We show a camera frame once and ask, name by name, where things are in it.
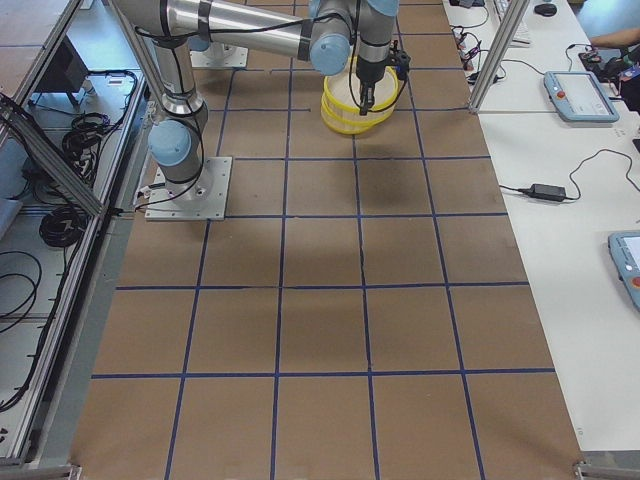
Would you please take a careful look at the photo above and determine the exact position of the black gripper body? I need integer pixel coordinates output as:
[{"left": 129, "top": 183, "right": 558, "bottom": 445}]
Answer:
[{"left": 357, "top": 43, "right": 390, "bottom": 84}]

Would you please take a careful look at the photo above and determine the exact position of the yellow bamboo steamer top layer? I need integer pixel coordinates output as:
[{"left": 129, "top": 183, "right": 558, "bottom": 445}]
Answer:
[{"left": 321, "top": 59, "right": 400, "bottom": 131}]

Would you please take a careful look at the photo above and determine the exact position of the yellow bamboo steamer layer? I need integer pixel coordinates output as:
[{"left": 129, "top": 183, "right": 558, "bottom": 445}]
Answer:
[
  {"left": 321, "top": 59, "right": 400, "bottom": 131},
  {"left": 321, "top": 94, "right": 393, "bottom": 135}
]

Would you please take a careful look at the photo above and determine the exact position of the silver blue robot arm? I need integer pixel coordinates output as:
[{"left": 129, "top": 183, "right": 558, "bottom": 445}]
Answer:
[{"left": 115, "top": 1, "right": 410, "bottom": 119}]

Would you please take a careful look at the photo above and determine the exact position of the yellow bamboo steamer bottom layer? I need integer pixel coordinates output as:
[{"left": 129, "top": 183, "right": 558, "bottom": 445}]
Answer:
[{"left": 321, "top": 94, "right": 393, "bottom": 135}]

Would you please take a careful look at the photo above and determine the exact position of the white keyboard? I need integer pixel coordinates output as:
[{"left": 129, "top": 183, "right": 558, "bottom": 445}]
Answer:
[{"left": 493, "top": 0, "right": 531, "bottom": 47}]

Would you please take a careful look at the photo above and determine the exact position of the black computer mouse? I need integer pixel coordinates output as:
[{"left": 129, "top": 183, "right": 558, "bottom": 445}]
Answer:
[{"left": 533, "top": 2, "right": 557, "bottom": 17}]

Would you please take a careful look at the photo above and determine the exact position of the black power adapter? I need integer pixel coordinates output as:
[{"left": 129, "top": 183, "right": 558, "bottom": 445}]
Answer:
[{"left": 518, "top": 183, "right": 567, "bottom": 202}]

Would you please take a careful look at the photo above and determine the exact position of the blue teach pendant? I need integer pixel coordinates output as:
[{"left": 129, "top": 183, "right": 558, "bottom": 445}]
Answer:
[
  {"left": 608, "top": 231, "right": 640, "bottom": 309},
  {"left": 543, "top": 71, "right": 619, "bottom": 123}
]

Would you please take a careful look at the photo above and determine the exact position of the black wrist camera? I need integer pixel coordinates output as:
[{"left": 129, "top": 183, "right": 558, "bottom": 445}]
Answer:
[{"left": 389, "top": 40, "right": 411, "bottom": 82}]

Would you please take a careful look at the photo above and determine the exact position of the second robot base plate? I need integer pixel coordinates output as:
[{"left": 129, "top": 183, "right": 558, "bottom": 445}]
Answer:
[{"left": 191, "top": 43, "right": 249, "bottom": 70}]

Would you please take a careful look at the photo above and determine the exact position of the aluminium frame post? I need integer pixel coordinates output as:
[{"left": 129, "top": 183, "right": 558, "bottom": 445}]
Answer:
[{"left": 468, "top": 25, "right": 512, "bottom": 114}]

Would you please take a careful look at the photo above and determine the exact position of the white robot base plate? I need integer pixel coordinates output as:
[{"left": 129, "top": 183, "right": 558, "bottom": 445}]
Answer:
[{"left": 144, "top": 157, "right": 232, "bottom": 221}]

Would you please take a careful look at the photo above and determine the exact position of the black cable bundle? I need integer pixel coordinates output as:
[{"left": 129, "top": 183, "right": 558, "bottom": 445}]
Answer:
[{"left": 38, "top": 205, "right": 89, "bottom": 247}]

